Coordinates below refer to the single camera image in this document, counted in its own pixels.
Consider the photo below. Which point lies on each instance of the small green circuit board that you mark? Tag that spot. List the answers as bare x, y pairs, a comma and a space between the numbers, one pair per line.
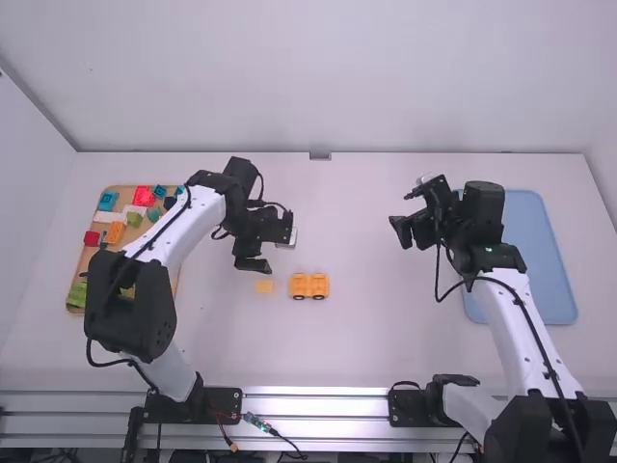
254, 421

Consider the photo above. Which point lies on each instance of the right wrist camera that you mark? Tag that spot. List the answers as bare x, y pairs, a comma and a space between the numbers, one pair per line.
424, 179

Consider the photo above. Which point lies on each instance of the green toy brick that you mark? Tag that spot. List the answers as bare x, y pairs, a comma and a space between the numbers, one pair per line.
154, 215
134, 220
77, 295

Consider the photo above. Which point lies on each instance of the silver rails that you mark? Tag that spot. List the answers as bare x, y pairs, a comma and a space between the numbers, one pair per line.
313, 410

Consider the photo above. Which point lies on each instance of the yellow toy car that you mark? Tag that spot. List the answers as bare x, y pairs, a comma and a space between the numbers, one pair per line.
309, 286

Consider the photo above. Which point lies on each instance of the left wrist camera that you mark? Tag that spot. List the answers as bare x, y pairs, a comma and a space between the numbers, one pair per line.
290, 239

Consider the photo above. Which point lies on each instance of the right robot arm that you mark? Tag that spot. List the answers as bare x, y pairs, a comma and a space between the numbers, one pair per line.
516, 328

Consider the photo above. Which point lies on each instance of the tan tray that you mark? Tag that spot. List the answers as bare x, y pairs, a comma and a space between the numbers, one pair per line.
82, 270

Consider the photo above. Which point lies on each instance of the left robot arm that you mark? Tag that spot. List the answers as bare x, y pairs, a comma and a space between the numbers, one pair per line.
169, 231

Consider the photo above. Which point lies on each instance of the red toy brick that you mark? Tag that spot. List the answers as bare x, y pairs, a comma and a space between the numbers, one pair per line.
91, 238
142, 195

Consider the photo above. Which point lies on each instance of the yellow toy brick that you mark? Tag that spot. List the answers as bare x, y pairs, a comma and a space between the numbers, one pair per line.
265, 286

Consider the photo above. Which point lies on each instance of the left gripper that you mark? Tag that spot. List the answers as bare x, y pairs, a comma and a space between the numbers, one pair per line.
267, 224

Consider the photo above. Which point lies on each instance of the white toy brick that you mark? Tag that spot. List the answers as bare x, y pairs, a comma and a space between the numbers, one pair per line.
136, 209
104, 217

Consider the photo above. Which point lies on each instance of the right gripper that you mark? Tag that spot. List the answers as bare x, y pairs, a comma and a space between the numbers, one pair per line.
436, 217

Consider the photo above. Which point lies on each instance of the blue mat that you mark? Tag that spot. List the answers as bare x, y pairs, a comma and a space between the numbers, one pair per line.
540, 251

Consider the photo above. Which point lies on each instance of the orange toy brick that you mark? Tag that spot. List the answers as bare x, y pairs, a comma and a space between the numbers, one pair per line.
115, 232

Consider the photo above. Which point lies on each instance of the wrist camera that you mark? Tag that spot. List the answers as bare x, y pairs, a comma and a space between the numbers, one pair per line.
290, 239
424, 179

